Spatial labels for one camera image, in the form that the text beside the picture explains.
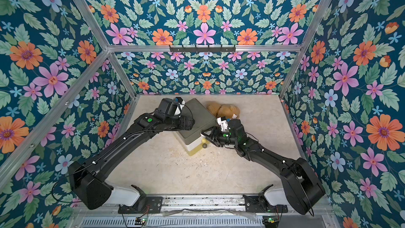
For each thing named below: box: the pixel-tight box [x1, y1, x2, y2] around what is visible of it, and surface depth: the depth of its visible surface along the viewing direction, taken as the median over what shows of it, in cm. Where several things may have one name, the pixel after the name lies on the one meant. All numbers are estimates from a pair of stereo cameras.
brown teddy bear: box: [206, 103, 240, 120], surface depth 97 cm
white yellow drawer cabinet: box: [172, 130, 210, 156], surface depth 85 cm
